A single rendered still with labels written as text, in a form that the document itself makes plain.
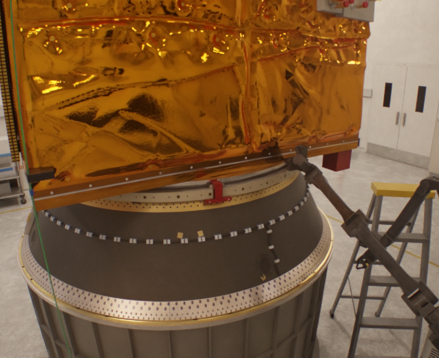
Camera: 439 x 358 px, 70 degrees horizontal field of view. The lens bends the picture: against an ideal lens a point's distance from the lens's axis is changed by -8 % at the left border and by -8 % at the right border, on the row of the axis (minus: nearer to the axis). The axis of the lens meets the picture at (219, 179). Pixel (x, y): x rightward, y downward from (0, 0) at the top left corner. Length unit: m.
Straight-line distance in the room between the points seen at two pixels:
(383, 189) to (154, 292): 1.55
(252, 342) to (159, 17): 1.62
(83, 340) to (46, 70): 1.37
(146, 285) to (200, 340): 0.39
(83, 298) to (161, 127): 0.93
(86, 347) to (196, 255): 0.82
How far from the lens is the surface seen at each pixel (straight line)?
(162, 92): 1.43
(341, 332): 3.43
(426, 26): 9.17
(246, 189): 1.68
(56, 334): 2.27
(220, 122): 1.58
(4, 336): 3.71
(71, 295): 1.87
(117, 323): 1.71
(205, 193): 1.60
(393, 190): 2.40
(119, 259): 1.70
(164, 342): 1.79
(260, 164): 1.82
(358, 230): 1.42
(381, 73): 9.58
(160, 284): 1.66
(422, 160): 9.17
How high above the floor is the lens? 2.28
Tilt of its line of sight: 19 degrees down
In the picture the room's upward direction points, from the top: straight up
